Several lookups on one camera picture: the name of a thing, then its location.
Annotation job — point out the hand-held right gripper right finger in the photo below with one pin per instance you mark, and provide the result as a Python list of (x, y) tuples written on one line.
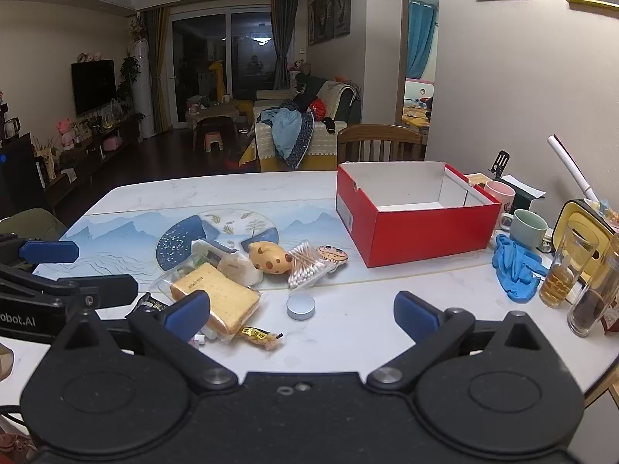
[(416, 312)]

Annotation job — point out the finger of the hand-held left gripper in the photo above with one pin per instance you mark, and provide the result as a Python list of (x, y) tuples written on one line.
[(48, 251), (96, 290)]

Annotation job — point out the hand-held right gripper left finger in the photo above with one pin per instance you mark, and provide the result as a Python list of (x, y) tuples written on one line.
[(186, 312)]

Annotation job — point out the packaged bread slice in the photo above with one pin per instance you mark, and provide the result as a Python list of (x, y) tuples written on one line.
[(217, 295)]

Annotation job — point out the blue white tissue packet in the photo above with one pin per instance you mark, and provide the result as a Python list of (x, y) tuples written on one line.
[(208, 250)]

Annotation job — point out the white plastic packet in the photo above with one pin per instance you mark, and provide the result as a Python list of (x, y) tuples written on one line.
[(239, 270)]

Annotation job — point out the small yellow snack packet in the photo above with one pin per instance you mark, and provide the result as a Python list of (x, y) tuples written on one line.
[(256, 334)]

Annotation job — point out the red shoe box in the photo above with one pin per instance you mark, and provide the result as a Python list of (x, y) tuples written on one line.
[(425, 237)]

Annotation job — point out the yellow spotted squishy toy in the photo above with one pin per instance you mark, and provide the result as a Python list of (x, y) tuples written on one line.
[(268, 258)]

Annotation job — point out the round cartoon face cookie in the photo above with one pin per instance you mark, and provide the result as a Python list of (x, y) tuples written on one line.
[(332, 254)]

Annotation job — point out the round silver tin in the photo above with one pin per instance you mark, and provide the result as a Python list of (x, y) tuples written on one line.
[(301, 307)]

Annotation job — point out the bag of cotton swabs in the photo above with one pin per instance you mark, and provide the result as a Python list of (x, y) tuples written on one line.
[(304, 266)]

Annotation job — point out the olive green chair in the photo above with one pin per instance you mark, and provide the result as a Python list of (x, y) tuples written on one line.
[(29, 225)]

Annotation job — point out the black cabinet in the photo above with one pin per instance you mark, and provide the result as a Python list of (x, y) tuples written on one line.
[(19, 174)]

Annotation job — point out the dark television cabinet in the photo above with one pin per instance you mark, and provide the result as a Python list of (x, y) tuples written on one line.
[(96, 154)]

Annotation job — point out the blue cloth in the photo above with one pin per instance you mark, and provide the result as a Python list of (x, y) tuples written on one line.
[(515, 266)]

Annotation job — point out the pink plush toy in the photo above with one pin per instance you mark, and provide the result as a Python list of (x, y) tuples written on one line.
[(65, 128)]

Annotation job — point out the green mug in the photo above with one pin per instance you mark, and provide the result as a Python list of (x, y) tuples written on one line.
[(529, 229)]

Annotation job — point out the pink mug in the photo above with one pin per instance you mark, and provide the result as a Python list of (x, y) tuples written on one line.
[(500, 196)]

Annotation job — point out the glass of tea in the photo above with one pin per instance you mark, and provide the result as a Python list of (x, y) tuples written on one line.
[(561, 280)]

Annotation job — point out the dark green box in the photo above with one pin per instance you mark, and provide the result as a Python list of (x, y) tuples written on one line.
[(524, 198)]

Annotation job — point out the television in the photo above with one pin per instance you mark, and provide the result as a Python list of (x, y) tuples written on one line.
[(94, 87)]

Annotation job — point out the glass with dark contents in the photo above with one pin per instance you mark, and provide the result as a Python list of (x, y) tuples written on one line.
[(587, 309)]

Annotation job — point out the pink stool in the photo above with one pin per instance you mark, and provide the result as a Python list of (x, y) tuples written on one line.
[(213, 136)]

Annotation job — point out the wooden chair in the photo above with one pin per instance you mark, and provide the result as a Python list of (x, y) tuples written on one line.
[(382, 135)]

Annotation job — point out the yellow case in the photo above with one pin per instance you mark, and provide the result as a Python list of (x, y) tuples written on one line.
[(568, 212)]

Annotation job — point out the white tower air conditioner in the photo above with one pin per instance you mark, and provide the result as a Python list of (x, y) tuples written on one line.
[(143, 92)]

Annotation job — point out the bed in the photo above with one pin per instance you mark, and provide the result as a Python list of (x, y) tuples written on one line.
[(416, 116)]

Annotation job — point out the potted plant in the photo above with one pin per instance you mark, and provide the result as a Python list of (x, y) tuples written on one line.
[(129, 72)]

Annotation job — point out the wooden coffee table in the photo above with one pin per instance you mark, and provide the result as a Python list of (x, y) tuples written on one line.
[(213, 115)]

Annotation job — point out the pile of blue clothes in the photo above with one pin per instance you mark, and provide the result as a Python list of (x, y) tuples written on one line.
[(287, 128)]

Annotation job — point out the grey yellow curtain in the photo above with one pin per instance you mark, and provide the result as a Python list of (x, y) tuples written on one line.
[(284, 38), (157, 67)]

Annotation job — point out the yellow giraffe toy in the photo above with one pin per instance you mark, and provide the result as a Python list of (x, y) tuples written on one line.
[(218, 77)]

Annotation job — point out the glass sliding door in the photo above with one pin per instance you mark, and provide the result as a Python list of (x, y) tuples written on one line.
[(203, 48)]

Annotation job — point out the blue curtain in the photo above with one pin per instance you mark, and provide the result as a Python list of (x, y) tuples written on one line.
[(420, 34)]

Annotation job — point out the dark framed wall picture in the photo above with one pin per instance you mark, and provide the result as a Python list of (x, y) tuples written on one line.
[(325, 12), (342, 2), (312, 22)]

